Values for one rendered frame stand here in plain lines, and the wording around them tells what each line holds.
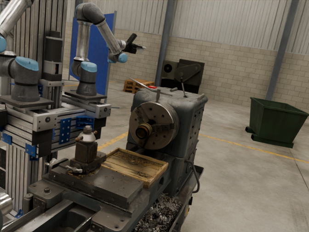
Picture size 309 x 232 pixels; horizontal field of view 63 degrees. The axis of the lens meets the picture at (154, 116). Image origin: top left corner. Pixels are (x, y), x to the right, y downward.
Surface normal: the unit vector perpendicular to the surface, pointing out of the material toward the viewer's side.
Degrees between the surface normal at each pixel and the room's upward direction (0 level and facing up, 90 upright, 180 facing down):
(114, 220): 0
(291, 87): 90
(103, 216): 0
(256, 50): 90
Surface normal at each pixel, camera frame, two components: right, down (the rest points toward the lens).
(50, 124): 0.86, 0.26
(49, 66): -0.48, 0.14
